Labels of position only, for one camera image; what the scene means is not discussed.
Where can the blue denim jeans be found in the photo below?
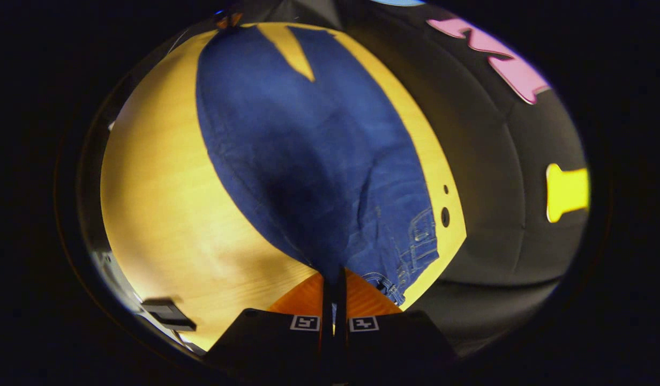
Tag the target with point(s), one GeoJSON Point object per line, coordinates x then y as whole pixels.
{"type": "Point", "coordinates": [308, 134]}

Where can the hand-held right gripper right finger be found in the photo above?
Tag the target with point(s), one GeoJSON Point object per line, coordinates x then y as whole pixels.
{"type": "Point", "coordinates": [340, 321]}

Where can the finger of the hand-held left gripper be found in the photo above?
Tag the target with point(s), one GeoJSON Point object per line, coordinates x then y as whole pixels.
{"type": "Point", "coordinates": [229, 20]}

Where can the black bracket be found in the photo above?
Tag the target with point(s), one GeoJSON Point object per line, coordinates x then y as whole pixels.
{"type": "Point", "coordinates": [166, 313]}

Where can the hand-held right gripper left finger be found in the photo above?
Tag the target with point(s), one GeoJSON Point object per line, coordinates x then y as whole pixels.
{"type": "Point", "coordinates": [327, 321]}

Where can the black backdrop cloth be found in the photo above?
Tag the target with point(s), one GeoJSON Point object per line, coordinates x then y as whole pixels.
{"type": "Point", "coordinates": [485, 177]}

